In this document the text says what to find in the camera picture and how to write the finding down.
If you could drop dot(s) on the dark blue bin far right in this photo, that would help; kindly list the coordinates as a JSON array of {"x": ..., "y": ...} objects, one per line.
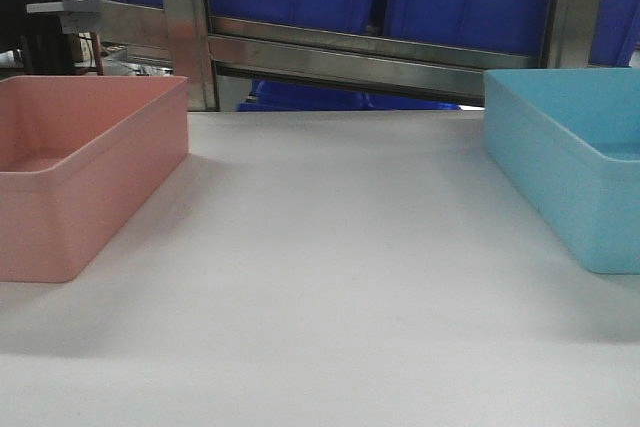
[{"x": 616, "y": 33}]

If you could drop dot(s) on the light blue plastic box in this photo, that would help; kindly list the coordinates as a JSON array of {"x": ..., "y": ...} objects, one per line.
[{"x": 569, "y": 141}]

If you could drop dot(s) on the dark blue bin lower shelf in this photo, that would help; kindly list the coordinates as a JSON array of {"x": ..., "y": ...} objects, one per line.
[{"x": 271, "y": 96}]

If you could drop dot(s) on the grey background table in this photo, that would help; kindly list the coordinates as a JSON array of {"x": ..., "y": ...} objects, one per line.
[{"x": 64, "y": 6}]

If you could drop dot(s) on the pink plastic box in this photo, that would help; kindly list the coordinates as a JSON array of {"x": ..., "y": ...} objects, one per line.
[{"x": 79, "y": 156}]

